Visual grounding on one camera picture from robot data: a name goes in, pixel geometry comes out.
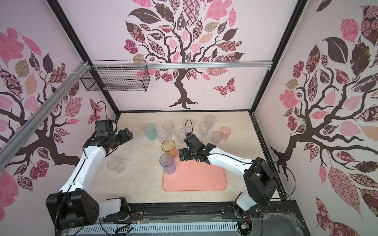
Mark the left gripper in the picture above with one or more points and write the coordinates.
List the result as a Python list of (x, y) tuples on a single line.
[(125, 136)]

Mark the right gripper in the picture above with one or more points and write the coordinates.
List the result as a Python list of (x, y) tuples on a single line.
[(186, 151)]

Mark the pink tray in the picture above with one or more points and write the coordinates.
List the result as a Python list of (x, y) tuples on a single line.
[(194, 176)]

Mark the teal plastic cup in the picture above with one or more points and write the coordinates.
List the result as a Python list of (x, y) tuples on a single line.
[(150, 131)]

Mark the amber plastic cup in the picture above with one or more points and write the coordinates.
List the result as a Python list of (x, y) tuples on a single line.
[(168, 146)]

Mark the blue-grey plastic cup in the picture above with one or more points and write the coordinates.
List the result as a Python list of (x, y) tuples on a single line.
[(167, 162)]

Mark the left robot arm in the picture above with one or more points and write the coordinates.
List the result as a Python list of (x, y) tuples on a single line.
[(73, 206)]

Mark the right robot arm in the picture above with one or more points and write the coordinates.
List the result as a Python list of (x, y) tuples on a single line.
[(260, 180)]

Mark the orange-pink cup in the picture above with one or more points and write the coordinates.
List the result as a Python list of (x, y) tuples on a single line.
[(226, 132)]

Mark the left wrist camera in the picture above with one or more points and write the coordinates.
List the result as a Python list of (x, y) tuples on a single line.
[(103, 128)]

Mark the black wire basket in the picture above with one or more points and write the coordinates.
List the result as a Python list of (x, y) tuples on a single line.
[(117, 75)]

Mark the back aluminium rail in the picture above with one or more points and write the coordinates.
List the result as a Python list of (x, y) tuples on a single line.
[(180, 65)]

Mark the aluminium rail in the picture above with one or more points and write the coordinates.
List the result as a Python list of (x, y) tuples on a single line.
[(10, 149), (180, 65)]

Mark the left aluminium rail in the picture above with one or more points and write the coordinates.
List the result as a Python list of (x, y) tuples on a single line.
[(10, 149)]

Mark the white slotted cable duct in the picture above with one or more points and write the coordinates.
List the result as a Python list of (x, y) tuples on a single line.
[(158, 229)]

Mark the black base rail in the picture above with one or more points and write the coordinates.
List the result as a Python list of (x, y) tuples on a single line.
[(275, 219)]

